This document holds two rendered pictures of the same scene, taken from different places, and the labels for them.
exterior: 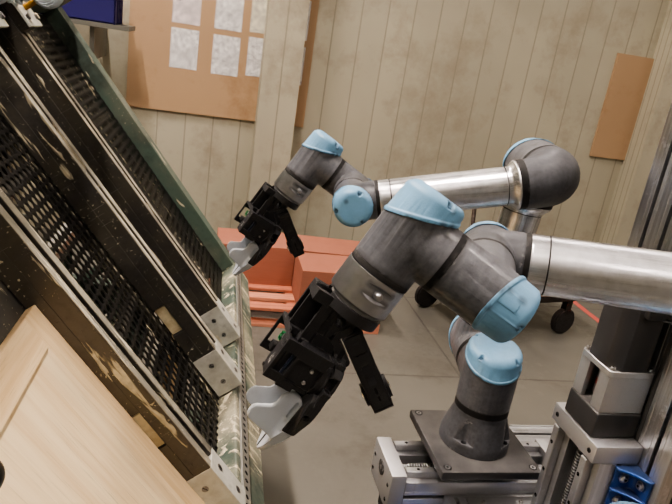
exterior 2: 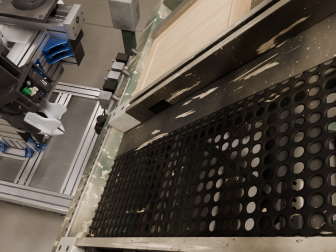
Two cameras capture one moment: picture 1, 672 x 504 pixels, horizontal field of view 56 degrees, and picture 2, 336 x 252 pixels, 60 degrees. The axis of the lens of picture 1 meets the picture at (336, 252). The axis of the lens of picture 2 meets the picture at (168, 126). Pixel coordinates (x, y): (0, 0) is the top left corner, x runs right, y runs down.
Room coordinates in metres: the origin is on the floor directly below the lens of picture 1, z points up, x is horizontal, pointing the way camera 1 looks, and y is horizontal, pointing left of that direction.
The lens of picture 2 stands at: (1.47, 0.55, 1.83)
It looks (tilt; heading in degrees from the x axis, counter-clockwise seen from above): 59 degrees down; 206
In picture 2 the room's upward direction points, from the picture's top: straight up
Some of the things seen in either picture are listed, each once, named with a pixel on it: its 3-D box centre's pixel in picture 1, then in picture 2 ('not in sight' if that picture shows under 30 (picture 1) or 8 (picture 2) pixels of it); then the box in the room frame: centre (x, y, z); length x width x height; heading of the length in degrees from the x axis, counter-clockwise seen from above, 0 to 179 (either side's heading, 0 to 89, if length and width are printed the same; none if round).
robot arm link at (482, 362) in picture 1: (489, 370); not in sight; (1.21, -0.36, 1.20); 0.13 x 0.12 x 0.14; 2
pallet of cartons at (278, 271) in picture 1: (292, 278); not in sight; (4.10, 0.27, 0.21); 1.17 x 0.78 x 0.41; 103
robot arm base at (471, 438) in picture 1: (477, 419); not in sight; (1.20, -0.36, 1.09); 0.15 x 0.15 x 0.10
